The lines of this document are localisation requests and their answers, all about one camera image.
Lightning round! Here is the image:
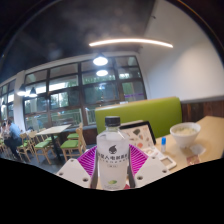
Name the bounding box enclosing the light wooden dining table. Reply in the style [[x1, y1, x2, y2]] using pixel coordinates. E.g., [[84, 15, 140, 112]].
[[35, 124, 73, 162]]

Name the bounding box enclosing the group of green-seated wooden chairs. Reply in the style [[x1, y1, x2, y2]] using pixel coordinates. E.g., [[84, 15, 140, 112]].
[[0, 122, 88, 165]]

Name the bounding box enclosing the round white ceiling lamp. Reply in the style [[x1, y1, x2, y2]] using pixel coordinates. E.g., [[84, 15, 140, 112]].
[[92, 53, 110, 67]]

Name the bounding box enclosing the white bowl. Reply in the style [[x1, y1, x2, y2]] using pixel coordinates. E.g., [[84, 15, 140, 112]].
[[169, 121, 202, 150]]

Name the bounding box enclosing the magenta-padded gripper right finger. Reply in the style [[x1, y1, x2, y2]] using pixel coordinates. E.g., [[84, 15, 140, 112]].
[[127, 143, 170, 189]]

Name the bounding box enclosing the group of black pendant lamps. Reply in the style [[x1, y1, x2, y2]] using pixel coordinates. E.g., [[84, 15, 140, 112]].
[[16, 83, 39, 99]]

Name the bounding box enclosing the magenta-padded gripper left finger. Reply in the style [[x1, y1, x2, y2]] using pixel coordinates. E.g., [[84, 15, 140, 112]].
[[55, 144, 99, 189]]

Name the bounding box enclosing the small brown packet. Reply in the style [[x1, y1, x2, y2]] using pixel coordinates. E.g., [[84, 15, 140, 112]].
[[185, 154, 202, 167]]

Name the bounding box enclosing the small blue-capped tube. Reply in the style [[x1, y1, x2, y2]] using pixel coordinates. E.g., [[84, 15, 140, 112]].
[[160, 136, 168, 155]]

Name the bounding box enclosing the green upholstered bench back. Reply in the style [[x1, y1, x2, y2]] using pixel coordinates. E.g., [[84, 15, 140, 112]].
[[94, 96, 184, 140]]

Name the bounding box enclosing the dark-framed window wall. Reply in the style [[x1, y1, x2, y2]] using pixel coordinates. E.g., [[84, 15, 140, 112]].
[[0, 54, 148, 133]]

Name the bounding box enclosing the person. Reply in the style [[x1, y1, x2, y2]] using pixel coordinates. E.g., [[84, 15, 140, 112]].
[[1, 119, 24, 162]]

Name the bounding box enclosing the curved linear ceiling light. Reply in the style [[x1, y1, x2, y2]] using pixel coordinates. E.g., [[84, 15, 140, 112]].
[[88, 37, 175, 50]]

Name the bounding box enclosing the white napkin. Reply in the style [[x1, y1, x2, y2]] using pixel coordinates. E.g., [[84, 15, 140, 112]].
[[188, 143, 207, 157]]

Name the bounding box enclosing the clear plastic water bottle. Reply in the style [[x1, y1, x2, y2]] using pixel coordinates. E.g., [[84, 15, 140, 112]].
[[95, 115, 131, 191]]

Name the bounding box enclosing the sticker-covered tablet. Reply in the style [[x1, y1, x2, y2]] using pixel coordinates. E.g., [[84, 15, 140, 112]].
[[119, 120, 165, 161]]

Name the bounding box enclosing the small white flat device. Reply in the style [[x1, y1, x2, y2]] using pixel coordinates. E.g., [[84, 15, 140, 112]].
[[158, 155, 178, 171]]

